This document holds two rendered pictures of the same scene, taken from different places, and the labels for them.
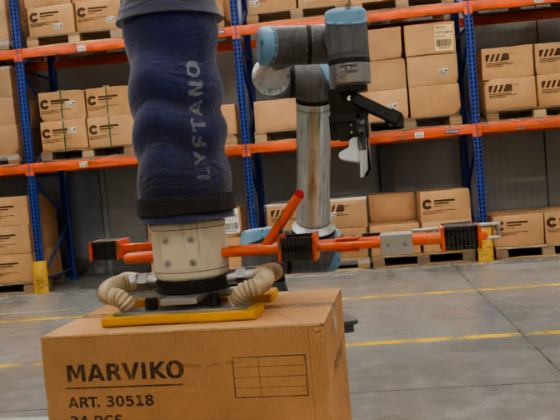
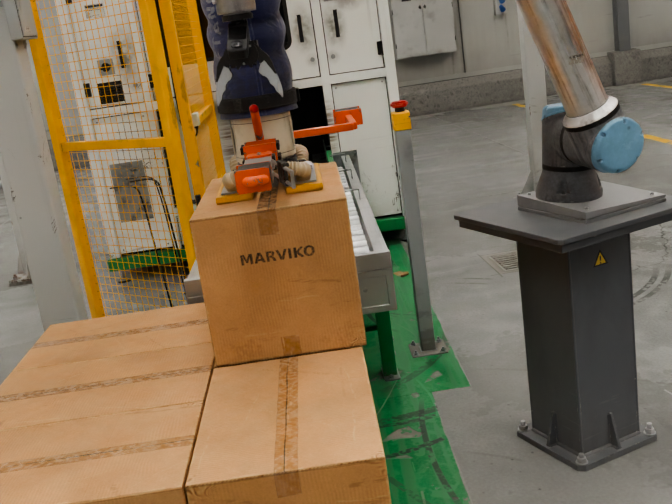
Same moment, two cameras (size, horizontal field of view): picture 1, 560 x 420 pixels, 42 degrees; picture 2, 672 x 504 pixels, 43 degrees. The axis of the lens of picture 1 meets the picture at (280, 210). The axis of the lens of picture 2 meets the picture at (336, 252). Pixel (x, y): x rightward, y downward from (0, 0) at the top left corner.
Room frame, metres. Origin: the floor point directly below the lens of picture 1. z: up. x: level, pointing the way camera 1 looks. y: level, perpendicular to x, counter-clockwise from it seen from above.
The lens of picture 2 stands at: (1.40, -2.19, 1.37)
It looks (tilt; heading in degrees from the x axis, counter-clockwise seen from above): 15 degrees down; 80
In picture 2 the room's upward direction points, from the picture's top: 8 degrees counter-clockwise
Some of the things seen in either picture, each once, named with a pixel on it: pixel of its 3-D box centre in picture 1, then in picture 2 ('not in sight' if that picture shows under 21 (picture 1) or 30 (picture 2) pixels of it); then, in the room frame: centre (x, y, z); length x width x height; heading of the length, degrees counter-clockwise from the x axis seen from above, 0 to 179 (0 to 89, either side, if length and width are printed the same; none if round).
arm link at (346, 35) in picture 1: (347, 37); not in sight; (1.62, -0.18, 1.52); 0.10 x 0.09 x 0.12; 3
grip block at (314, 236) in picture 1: (298, 247); (261, 153); (1.63, -0.04, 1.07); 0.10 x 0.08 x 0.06; 171
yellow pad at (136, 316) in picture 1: (182, 307); (236, 182); (1.58, 0.23, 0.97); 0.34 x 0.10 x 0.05; 81
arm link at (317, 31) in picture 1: (334, 43); not in sight; (1.73, -0.16, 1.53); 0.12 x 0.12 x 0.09; 3
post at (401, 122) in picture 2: not in sight; (414, 234); (2.31, 1.04, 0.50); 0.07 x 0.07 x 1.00; 80
